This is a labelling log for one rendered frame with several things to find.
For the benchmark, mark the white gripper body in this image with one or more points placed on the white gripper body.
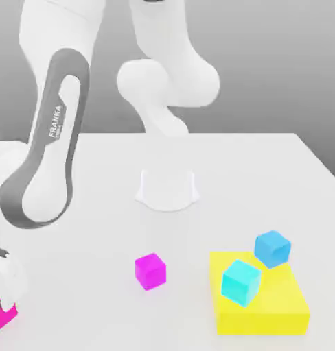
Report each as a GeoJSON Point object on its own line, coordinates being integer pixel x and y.
{"type": "Point", "coordinates": [8, 279]}

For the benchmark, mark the small pink cube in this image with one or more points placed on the small pink cube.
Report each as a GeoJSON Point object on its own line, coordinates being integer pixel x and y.
{"type": "Point", "coordinates": [0, 320]}

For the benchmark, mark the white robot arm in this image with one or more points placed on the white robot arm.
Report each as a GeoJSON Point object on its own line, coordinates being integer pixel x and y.
{"type": "Point", "coordinates": [60, 82]}

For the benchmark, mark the small magenta cube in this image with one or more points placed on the small magenta cube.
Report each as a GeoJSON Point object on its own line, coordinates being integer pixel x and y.
{"type": "Point", "coordinates": [150, 272]}

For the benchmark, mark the small cyan cube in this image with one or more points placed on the small cyan cube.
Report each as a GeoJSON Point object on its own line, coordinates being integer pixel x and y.
{"type": "Point", "coordinates": [240, 282]}

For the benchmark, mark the small blue cube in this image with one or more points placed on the small blue cube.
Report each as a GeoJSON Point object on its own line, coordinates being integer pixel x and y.
{"type": "Point", "coordinates": [272, 249]}

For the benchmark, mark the large yellow box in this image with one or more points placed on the large yellow box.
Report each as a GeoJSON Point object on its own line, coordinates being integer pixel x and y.
{"type": "Point", "coordinates": [277, 307]}

